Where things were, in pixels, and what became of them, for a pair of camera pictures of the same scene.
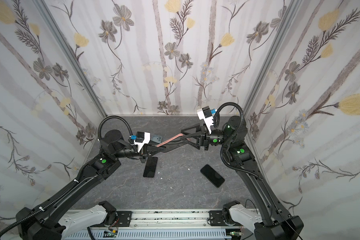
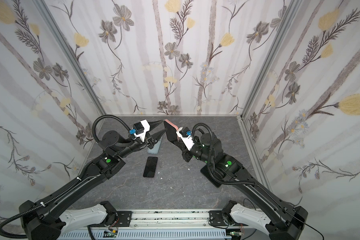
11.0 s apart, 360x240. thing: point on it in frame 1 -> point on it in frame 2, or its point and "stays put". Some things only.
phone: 169,140 -> 171,129
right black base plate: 216,218 stays put
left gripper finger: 152,149 -> 155,137
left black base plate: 124,217 stays put
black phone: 150,167 stays put
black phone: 212,176 stays put
